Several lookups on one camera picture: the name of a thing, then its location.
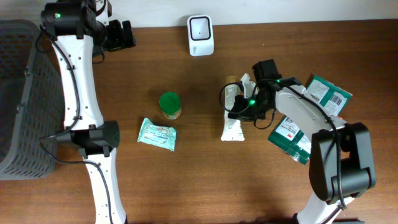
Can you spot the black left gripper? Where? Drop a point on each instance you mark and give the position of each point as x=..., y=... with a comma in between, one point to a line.
x=120, y=41

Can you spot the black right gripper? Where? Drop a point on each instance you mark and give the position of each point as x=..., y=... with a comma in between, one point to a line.
x=237, y=112

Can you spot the cream lotion tube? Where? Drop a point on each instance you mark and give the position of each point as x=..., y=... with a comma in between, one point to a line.
x=232, y=128

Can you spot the green 3M gloves package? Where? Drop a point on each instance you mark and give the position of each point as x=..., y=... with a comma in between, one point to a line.
x=287, y=135

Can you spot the green lid jar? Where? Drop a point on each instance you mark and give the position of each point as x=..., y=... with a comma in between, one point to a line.
x=170, y=105

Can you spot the light blue wipes pack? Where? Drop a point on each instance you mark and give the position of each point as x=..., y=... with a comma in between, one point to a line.
x=160, y=136

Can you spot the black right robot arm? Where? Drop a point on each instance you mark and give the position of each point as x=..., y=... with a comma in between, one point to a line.
x=341, y=159

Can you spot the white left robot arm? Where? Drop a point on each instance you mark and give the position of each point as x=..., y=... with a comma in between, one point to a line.
x=80, y=31

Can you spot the white barcode scanner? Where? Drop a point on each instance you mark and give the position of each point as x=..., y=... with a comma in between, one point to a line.
x=200, y=35

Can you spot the dark grey plastic basket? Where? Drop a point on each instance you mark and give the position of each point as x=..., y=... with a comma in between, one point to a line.
x=32, y=103

